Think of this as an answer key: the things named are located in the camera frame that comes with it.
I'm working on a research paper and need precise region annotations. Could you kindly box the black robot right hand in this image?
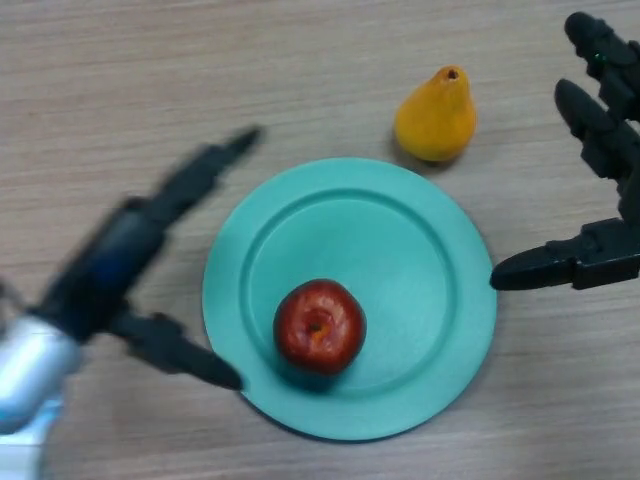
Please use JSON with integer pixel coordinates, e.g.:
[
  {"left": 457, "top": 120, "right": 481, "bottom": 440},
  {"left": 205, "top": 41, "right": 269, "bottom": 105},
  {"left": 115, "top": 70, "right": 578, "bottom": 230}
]
[{"left": 489, "top": 12, "right": 640, "bottom": 292}]

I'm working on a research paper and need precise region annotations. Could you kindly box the yellow orange pear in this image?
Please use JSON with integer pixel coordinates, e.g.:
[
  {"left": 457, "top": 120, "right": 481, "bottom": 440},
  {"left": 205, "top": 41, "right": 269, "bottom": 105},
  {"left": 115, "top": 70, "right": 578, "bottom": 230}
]
[{"left": 394, "top": 64, "right": 477, "bottom": 163}]

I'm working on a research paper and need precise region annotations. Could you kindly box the red apple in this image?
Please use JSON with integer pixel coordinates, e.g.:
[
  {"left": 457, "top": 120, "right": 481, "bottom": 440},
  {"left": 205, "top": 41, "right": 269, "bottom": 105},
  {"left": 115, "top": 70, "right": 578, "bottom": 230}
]
[{"left": 272, "top": 279, "right": 368, "bottom": 378}]

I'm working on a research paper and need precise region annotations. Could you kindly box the green round plate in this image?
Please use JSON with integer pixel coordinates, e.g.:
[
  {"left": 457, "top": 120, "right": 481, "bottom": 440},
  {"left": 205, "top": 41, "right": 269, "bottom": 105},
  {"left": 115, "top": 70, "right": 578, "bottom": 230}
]
[{"left": 202, "top": 157, "right": 498, "bottom": 442}]

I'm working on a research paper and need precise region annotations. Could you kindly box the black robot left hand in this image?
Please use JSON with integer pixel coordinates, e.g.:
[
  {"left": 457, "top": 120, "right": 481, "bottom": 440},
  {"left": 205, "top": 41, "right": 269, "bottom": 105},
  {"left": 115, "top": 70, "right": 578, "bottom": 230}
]
[{"left": 29, "top": 124, "right": 264, "bottom": 391}]

